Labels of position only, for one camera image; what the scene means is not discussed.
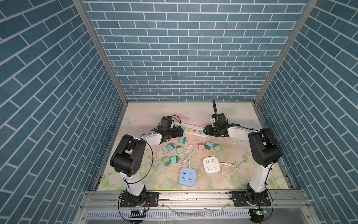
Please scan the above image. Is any white long power strip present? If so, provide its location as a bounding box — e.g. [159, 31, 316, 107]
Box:
[180, 123, 208, 138]

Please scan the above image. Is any pink plug adapter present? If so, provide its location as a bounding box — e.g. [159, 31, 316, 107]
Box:
[198, 143, 206, 151]

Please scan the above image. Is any blue square power socket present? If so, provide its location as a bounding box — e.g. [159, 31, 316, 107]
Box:
[178, 167, 197, 187]

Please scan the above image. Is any green plug adapter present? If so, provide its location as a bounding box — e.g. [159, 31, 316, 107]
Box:
[213, 144, 222, 152]
[162, 157, 171, 167]
[176, 146, 184, 155]

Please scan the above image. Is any white coiled socket cable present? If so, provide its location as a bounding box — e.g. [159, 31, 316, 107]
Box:
[219, 160, 247, 176]

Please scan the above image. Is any white square power socket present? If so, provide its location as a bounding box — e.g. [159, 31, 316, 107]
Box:
[203, 156, 221, 174]

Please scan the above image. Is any teal plug adapter top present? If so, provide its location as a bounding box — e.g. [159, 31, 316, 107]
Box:
[178, 136, 186, 144]

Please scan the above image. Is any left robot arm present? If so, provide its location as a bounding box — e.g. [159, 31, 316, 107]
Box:
[110, 115, 184, 206]

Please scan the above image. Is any white bundled cable with plug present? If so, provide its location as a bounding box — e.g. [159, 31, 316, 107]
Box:
[180, 144, 196, 169]

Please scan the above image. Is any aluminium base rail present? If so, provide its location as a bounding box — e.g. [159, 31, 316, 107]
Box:
[74, 189, 318, 224]

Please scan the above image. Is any teal plug adapter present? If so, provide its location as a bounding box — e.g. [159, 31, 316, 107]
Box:
[166, 143, 175, 152]
[204, 141, 213, 150]
[178, 136, 186, 144]
[171, 155, 179, 164]

